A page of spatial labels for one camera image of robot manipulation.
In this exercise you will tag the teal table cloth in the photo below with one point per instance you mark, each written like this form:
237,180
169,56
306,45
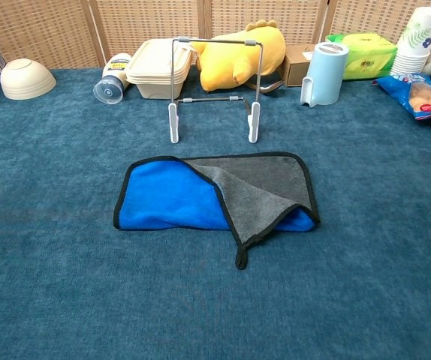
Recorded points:
369,225

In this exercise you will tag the light blue cylinder holder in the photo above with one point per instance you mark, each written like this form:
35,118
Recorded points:
328,75

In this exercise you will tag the beige lidded lunch box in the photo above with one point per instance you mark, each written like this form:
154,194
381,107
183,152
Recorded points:
151,71

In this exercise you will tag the green tissue pack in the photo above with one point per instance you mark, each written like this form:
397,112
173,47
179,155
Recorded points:
369,56

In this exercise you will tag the blue cookie snack bag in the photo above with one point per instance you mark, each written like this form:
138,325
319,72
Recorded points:
414,93

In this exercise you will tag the beige upturned bowl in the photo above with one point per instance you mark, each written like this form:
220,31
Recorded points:
26,80

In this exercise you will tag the mayonnaise squeeze bottle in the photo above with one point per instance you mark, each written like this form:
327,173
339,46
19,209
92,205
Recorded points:
108,90

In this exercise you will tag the brown cardboard box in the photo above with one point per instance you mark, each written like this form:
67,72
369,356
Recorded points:
294,69

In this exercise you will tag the yellow plush toy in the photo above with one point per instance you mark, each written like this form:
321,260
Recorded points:
230,60

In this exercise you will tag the stack of paper cups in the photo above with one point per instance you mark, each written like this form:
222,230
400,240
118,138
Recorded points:
414,41

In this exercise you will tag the blue and grey cloth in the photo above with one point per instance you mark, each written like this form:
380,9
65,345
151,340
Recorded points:
163,198

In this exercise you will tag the woven folding screen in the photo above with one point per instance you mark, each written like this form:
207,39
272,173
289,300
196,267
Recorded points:
144,22

